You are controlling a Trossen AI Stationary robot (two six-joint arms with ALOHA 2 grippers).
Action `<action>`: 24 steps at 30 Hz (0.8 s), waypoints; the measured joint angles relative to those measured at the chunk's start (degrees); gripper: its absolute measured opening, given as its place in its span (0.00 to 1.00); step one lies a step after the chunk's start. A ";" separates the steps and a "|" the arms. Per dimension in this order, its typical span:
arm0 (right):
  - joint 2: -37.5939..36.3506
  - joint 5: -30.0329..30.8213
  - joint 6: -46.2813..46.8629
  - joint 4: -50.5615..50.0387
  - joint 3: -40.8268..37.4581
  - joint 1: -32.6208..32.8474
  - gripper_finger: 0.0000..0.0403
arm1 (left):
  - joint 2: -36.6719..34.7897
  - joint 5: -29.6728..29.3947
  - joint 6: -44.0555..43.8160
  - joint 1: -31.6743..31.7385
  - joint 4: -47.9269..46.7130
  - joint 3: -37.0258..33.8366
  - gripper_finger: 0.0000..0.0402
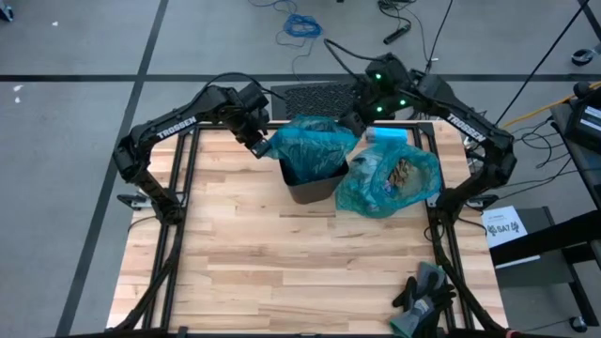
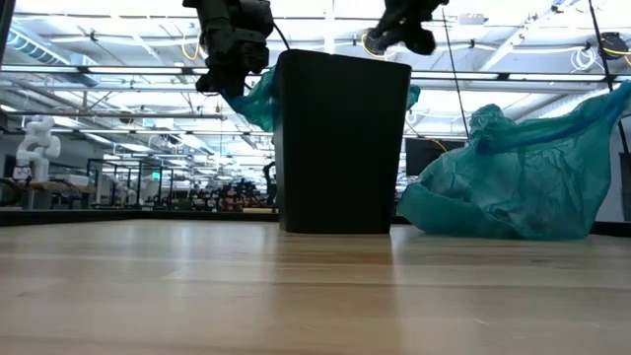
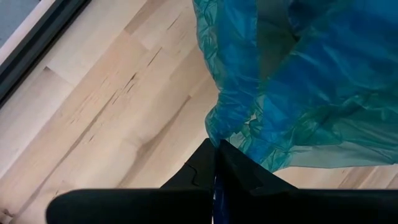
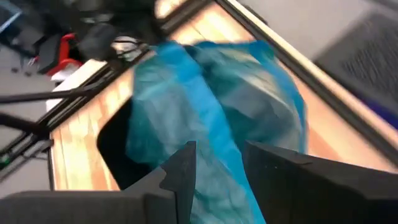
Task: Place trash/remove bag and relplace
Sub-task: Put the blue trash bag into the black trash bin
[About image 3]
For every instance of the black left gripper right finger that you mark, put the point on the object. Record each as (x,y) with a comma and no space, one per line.
(311,208)

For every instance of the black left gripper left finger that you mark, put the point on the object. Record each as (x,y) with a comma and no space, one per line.
(130,208)

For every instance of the teal plastic trash bag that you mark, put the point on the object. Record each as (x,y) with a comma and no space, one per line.
(311,77)

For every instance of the black aluminium table frame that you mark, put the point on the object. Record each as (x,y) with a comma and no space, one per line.
(37,43)

